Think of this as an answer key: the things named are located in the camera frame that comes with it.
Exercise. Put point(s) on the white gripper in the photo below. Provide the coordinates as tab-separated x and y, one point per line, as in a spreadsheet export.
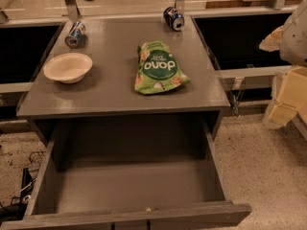
295	38

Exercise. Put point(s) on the green rice chip bag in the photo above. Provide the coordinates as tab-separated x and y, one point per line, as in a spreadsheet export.
158	70

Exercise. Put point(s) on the grey cabinet with top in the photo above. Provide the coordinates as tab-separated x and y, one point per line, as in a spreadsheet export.
108	89

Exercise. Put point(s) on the open grey top drawer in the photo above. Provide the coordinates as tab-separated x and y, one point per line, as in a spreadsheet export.
130	173

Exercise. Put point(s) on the blue soda can right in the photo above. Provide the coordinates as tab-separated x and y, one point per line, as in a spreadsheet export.
174	18

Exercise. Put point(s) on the blue soda can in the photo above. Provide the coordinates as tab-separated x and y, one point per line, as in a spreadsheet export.
75	35
174	18

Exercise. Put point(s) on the blue soda can left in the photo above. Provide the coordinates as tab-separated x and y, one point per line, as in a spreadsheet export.
75	35

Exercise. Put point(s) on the white paper bowl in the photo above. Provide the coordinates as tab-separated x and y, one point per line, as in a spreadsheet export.
68	68

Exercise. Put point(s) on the metal post left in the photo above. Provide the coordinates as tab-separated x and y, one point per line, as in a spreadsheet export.
72	9

